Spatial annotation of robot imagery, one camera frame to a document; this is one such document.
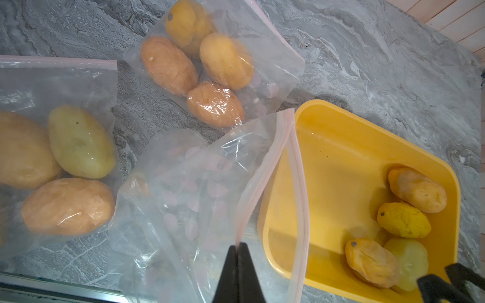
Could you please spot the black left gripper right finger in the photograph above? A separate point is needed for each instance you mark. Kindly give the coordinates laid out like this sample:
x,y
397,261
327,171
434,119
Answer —
x,y
249,289

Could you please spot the yellow plastic tray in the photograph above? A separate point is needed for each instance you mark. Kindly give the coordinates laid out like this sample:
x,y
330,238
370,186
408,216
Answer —
x,y
346,162

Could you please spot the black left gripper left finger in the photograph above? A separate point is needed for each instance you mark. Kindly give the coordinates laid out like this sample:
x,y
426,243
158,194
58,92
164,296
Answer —
x,y
228,286

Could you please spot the clear zipper bag pink zip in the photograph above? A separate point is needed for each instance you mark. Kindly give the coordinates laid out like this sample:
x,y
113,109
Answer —
x,y
33,87

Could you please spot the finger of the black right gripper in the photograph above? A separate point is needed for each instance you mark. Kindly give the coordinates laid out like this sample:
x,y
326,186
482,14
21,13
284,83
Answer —
x,y
459,275
435,289

